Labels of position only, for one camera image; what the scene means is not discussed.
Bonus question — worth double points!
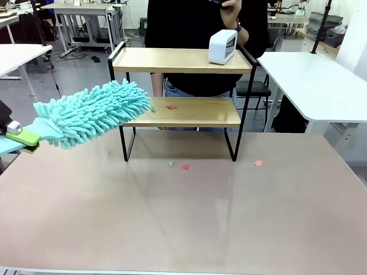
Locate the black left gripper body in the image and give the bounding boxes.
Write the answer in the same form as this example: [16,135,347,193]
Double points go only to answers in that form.
[0,100,14,136]

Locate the turquoise chenille duster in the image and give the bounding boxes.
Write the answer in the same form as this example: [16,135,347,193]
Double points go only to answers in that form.
[0,78,154,158]

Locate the person's left forearm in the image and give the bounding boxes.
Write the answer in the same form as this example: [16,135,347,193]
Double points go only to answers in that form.
[236,25,250,46]

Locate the person's right forearm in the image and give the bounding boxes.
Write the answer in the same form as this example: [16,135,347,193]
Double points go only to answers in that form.
[152,73,164,97]

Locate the two-tier wood metal shelf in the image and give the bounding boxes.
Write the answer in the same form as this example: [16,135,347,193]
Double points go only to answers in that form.
[108,41,258,163]

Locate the person's left hand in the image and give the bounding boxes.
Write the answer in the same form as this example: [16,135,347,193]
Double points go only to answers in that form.
[220,0,242,29]

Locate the small white table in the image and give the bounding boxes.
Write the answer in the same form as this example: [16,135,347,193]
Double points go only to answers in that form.
[0,44,54,97]

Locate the person in black shirt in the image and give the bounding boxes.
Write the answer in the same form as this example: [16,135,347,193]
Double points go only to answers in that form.
[145,0,270,132]

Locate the white rounded desk device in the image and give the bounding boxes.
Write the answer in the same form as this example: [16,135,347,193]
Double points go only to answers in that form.
[208,29,239,65]

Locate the black folding chair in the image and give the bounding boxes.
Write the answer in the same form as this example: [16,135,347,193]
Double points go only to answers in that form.
[235,73,272,121]

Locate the black bag under table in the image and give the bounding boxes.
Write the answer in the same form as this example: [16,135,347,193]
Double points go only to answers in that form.
[271,94,310,134]

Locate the background wooden top desk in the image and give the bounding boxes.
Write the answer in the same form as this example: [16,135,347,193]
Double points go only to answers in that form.
[268,13,310,38]

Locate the large white table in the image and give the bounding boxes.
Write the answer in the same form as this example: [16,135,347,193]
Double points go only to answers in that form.
[257,51,367,134]

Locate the grey stacked crates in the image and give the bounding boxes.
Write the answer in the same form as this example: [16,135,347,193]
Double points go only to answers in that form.
[306,10,344,44]

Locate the black plastic crate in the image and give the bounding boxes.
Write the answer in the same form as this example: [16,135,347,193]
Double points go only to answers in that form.
[325,27,346,49]

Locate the black floor cable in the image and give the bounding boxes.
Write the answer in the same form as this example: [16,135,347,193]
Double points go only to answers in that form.
[47,54,63,98]

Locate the black camera pole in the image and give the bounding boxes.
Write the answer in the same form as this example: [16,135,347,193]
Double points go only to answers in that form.
[311,0,333,54]
[30,0,48,47]

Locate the white frame workbench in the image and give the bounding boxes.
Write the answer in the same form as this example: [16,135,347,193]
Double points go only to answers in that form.
[41,2,126,52]

